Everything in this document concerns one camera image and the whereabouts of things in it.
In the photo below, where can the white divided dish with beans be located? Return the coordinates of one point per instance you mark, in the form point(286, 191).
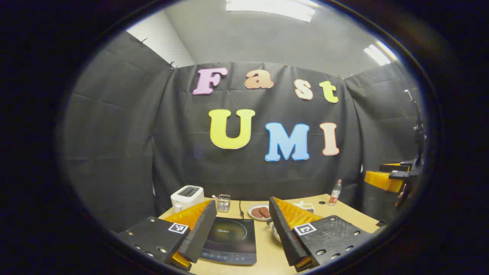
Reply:
point(307, 208)

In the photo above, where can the black induction cooktop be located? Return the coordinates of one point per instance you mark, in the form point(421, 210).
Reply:
point(233, 238)

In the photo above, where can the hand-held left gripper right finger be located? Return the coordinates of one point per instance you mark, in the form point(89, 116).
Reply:
point(284, 235)

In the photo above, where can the ceiling light panel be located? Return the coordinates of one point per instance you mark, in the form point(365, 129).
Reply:
point(378, 53)

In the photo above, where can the red label plastic bottle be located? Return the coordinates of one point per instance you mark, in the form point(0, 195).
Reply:
point(334, 194)

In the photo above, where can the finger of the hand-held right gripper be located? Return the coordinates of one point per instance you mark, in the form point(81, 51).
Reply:
point(393, 167)
point(382, 180)

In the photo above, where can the black backdrop cloth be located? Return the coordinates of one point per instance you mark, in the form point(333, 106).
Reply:
point(183, 152)

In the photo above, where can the brown meat piece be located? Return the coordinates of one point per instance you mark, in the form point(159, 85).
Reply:
point(256, 213)
point(265, 211)

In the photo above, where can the white round plate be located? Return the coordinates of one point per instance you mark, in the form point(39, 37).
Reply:
point(250, 212)

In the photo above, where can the stainless steel pot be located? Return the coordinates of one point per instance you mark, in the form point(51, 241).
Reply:
point(276, 233)

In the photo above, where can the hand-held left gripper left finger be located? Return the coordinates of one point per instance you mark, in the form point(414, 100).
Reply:
point(201, 233)

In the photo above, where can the white toaster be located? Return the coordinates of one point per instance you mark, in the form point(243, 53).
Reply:
point(186, 196)

